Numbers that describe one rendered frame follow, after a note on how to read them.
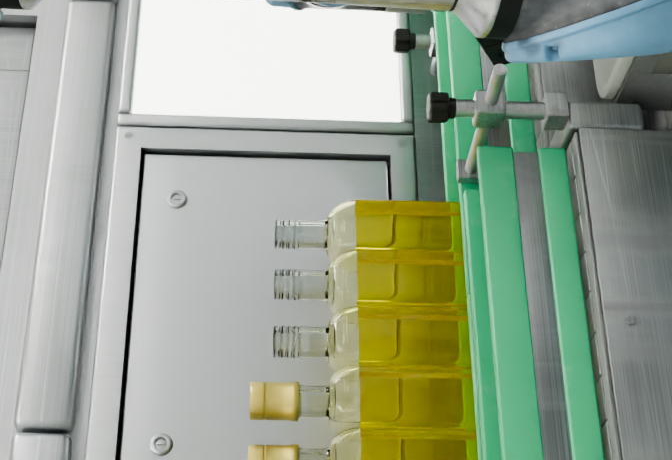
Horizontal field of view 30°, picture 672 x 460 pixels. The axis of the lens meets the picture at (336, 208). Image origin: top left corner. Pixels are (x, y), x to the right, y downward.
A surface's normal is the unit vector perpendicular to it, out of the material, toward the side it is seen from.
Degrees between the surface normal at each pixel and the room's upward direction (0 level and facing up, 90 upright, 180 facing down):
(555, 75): 90
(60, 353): 90
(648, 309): 90
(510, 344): 90
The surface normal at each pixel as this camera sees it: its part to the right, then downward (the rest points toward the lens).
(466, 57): 0.07, -0.52
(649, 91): 0.01, 0.86
